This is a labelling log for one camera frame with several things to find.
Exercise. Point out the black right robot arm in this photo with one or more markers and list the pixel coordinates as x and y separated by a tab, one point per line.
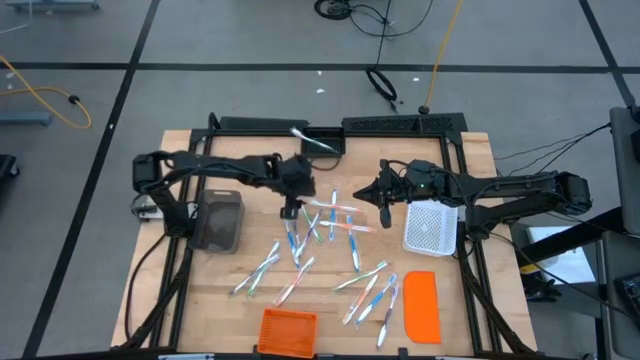
520	187

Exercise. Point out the black slotted plastic basket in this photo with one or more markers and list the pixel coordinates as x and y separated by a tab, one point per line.
340	133

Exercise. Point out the white board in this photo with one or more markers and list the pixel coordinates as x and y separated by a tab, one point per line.
555	265

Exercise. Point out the white perforated plastic basket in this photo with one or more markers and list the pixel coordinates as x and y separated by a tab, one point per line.
430	230

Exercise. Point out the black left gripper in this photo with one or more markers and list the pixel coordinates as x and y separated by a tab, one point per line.
295	175

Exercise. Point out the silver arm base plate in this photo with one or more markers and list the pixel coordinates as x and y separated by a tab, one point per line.
145	210

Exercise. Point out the black perforated panel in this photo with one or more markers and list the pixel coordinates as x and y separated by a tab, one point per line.
400	124

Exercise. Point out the green toothbrush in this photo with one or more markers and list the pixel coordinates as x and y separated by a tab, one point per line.
306	214
361	276
262	277
315	141

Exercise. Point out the blue toothbrush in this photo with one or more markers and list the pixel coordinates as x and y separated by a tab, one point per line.
355	255
376	300
290	232
333	236

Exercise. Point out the orange slotted plastic basket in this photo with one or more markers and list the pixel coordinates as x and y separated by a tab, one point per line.
287	332

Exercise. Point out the silver aluminium bracket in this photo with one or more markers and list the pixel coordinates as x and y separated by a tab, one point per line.
187	357

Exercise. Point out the grey-blue bar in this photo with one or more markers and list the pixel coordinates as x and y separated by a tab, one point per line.
25	118

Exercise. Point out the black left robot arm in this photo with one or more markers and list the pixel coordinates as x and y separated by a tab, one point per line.
215	165

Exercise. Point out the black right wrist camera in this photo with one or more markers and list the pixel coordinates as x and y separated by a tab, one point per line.
425	180

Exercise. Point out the black controller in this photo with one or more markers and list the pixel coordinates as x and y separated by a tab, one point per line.
630	295

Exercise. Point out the black box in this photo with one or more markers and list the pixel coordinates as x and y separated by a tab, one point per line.
7	167

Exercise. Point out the black beam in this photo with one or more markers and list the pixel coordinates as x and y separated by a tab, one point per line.
575	237

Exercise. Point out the orange toothbrush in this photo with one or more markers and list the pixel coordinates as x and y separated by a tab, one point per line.
345	207
295	281
361	299
360	229

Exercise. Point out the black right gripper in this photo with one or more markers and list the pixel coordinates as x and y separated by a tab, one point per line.
395	190

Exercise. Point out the orange flat plastic lid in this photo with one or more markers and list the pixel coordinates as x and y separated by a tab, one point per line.
422	307

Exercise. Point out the black plain panel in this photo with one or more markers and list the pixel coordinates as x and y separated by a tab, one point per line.
260	123

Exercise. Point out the grey cabinet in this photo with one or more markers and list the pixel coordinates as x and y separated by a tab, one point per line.
620	340

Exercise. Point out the grey translucent plastic bin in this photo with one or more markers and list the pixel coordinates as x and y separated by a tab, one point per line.
217	225

